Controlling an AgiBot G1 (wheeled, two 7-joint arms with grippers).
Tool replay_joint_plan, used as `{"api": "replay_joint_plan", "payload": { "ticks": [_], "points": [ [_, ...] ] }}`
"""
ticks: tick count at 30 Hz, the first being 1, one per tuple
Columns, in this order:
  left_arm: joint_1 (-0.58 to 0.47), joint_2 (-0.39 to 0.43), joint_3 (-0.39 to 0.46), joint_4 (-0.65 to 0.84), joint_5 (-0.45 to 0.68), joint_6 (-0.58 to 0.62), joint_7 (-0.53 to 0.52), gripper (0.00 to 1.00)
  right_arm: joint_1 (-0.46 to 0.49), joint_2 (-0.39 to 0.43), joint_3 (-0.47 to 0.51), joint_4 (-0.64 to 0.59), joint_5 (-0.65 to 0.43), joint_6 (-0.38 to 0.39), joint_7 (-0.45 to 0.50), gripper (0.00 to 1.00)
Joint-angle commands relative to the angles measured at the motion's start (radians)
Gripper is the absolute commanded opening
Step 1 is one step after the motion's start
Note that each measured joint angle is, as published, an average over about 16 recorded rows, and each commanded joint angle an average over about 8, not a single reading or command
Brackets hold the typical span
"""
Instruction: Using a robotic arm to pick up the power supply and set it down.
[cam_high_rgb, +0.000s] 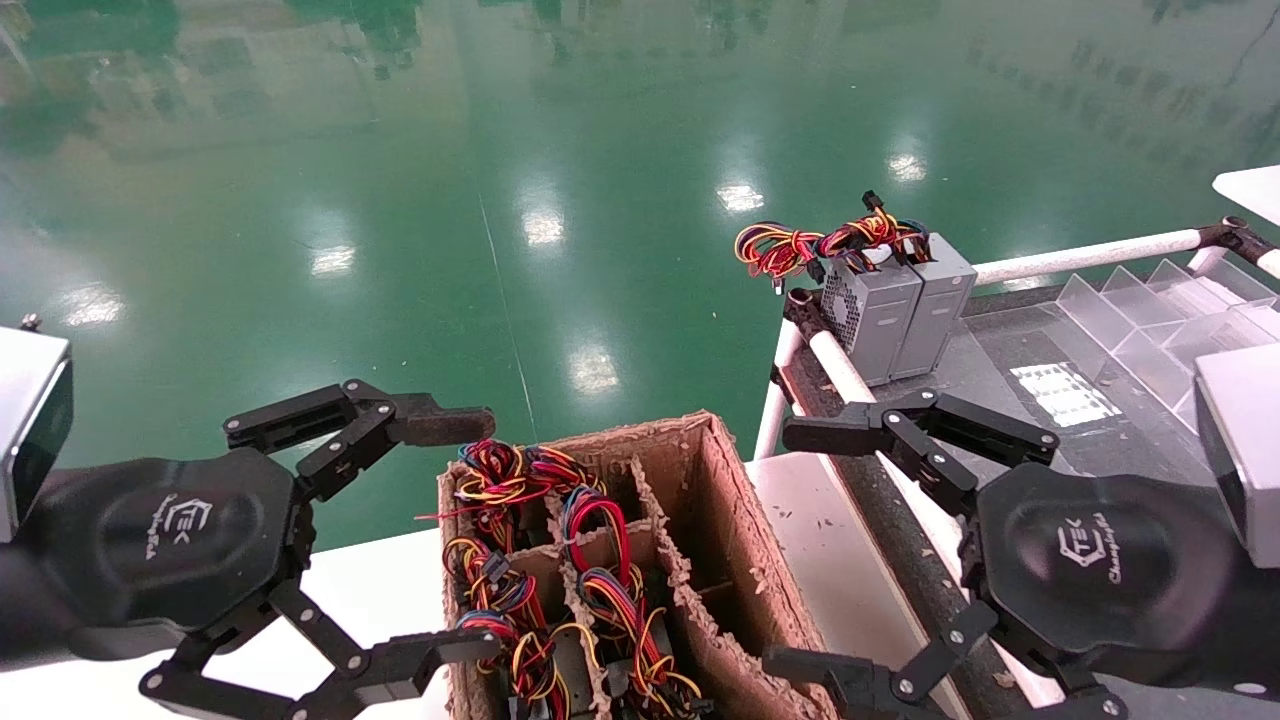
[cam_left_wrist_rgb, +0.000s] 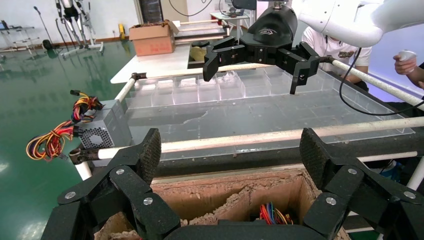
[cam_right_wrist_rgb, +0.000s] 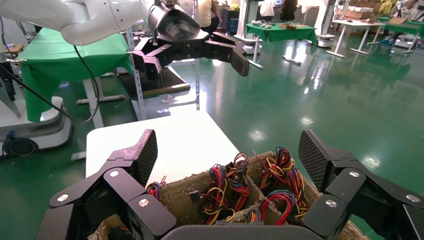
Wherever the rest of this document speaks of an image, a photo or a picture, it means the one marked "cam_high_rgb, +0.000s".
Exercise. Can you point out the brown divided cardboard box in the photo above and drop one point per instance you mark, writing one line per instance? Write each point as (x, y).
(740, 520)

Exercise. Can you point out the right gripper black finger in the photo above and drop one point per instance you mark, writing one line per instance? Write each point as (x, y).
(945, 652)
(915, 440)

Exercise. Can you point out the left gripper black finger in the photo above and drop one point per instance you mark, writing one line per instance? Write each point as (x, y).
(390, 665)
(440, 420)

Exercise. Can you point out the white cart leg tube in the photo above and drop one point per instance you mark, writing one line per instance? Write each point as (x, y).
(775, 410)

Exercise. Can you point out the long white cart rail tube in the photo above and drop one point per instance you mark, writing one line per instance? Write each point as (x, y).
(845, 378)

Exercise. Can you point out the clear acrylic divider tray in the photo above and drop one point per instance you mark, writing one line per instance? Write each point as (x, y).
(1150, 320)

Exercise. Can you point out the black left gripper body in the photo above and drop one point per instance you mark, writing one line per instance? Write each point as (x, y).
(170, 540)

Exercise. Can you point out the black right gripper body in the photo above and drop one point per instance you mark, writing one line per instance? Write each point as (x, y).
(1100, 560)

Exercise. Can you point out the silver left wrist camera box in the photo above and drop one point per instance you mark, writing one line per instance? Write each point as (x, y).
(25, 400)

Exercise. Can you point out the white flat panel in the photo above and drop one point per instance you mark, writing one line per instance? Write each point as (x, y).
(1255, 195)

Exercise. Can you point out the short white cart rail tube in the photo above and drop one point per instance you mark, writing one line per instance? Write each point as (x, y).
(1100, 254)

